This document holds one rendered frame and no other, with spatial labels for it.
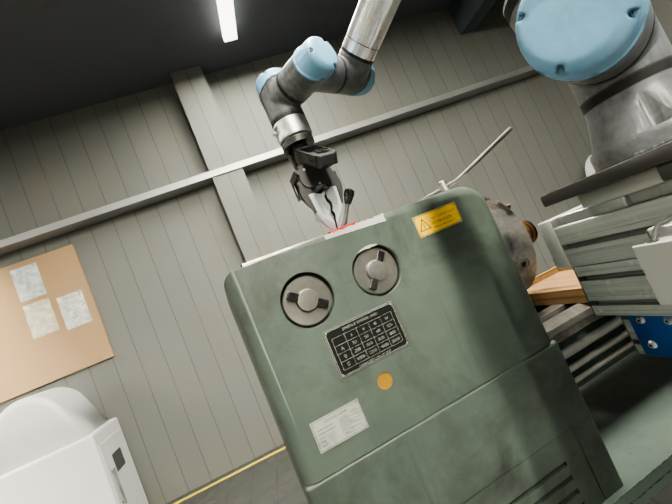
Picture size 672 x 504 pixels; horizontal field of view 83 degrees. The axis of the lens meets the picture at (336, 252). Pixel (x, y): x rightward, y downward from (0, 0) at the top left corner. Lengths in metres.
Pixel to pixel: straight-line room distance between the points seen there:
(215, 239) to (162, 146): 1.06
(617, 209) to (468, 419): 0.45
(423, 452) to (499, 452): 0.16
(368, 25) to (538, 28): 0.41
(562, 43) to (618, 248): 0.32
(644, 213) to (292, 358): 0.57
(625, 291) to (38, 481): 3.38
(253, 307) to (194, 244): 3.20
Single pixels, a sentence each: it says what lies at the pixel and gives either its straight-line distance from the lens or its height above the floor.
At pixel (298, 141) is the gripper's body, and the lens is 0.82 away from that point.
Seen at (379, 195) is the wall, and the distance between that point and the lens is 4.11.
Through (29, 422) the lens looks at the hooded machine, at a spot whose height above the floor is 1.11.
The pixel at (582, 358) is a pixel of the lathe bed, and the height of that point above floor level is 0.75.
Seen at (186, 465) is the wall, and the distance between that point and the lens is 4.05.
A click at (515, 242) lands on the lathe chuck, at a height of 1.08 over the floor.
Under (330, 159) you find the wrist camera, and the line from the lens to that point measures 0.73.
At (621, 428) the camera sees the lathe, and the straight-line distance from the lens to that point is 1.29.
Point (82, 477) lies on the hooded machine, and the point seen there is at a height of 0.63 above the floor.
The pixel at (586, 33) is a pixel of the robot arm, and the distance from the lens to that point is 0.53.
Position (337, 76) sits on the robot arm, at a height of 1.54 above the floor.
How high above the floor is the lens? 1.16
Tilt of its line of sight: 4 degrees up
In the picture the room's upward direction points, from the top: 23 degrees counter-clockwise
